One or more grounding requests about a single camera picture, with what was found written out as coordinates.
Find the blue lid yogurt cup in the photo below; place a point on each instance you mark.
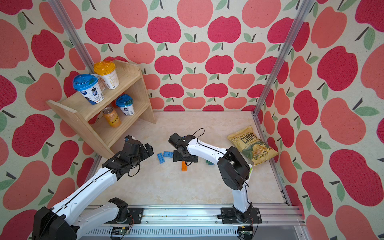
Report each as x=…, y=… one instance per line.
x=88, y=86

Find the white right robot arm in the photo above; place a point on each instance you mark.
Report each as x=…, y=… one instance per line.
x=234, y=169

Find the small blue lid cup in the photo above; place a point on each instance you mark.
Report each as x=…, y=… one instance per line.
x=125, y=103

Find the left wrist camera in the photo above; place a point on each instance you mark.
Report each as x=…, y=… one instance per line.
x=129, y=138

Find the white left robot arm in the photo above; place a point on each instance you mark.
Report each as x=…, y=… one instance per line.
x=66, y=221

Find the right aluminium frame post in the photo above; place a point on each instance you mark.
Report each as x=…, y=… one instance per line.
x=287, y=46

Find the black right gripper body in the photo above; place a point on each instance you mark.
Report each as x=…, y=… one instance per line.
x=179, y=156

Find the orange drink can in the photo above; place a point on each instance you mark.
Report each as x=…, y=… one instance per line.
x=112, y=117

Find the aluminium frame post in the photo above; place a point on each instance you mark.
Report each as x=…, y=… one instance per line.
x=287, y=46
x=71, y=31

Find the yellow chips bag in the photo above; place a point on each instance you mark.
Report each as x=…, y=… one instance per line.
x=248, y=143

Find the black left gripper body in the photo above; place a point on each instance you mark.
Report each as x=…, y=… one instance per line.
x=143, y=154

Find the orange lego brick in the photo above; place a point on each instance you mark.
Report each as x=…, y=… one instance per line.
x=184, y=167

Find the light blue lego brick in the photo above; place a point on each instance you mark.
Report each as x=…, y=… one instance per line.
x=167, y=154
x=160, y=158

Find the orange lid yogurt cup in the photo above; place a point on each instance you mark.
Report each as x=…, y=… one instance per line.
x=107, y=71

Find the left aluminium frame post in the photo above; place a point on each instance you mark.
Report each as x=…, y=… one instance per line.
x=71, y=31

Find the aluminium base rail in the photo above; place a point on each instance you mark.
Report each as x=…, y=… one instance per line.
x=200, y=222

